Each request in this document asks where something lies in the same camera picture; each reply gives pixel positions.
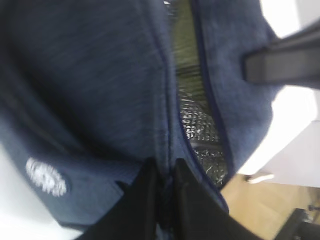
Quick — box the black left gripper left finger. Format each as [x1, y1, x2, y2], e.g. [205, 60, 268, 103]
[79, 158, 158, 240]

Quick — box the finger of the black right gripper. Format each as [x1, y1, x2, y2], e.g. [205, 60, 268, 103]
[242, 21, 320, 88]

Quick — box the navy blue fabric lunch bag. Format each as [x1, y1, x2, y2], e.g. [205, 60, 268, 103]
[0, 0, 280, 240]

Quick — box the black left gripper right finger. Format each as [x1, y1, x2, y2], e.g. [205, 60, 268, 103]
[173, 158, 258, 240]

